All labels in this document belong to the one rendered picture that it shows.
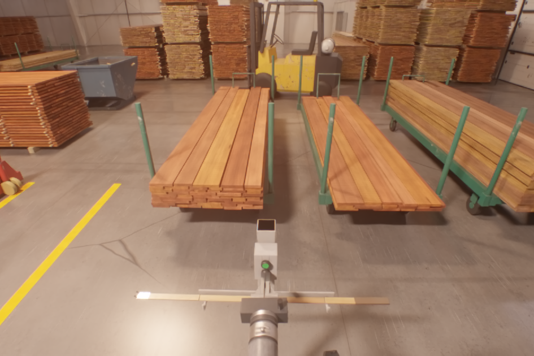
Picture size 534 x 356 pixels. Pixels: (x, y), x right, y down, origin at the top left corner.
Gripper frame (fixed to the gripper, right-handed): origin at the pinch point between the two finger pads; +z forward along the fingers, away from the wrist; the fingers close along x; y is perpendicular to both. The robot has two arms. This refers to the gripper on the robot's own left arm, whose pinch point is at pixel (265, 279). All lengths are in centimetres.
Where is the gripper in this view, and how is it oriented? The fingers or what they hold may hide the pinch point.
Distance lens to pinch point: 95.2
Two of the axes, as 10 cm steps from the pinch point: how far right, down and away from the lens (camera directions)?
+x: -10.0, 0.3, 0.4
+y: -0.5, -8.7, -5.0
